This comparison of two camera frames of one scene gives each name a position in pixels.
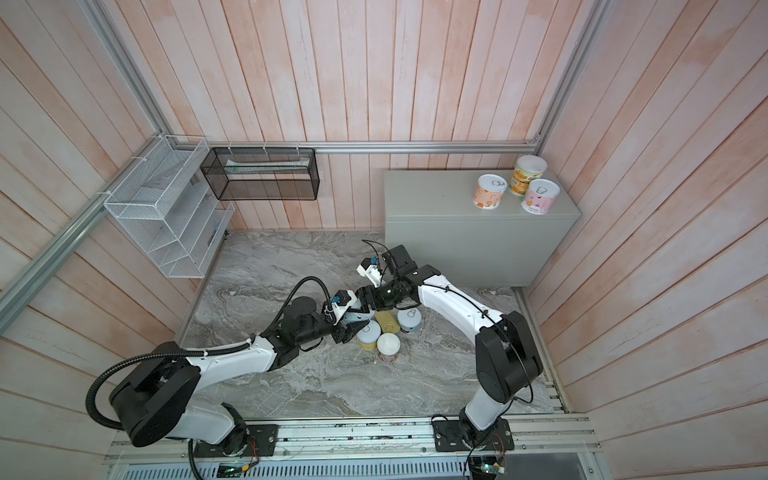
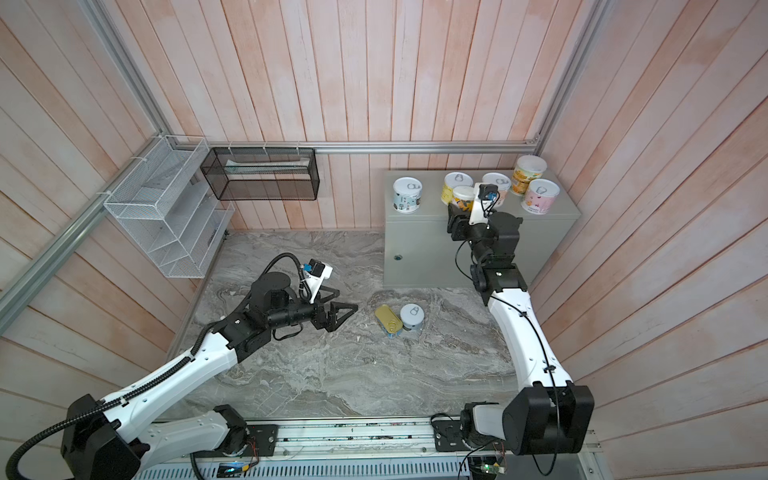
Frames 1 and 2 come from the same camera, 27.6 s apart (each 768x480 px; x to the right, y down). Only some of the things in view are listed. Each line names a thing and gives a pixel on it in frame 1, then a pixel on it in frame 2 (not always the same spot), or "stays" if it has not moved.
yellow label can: (368, 337) to (453, 180)
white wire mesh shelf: (167, 205) stays
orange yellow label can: (527, 168) stays
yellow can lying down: (388, 322) stays
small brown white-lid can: (388, 346) to (464, 197)
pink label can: (540, 196) stays
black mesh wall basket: (263, 173) stays
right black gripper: (366, 298) to (459, 225)
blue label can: (409, 319) stays
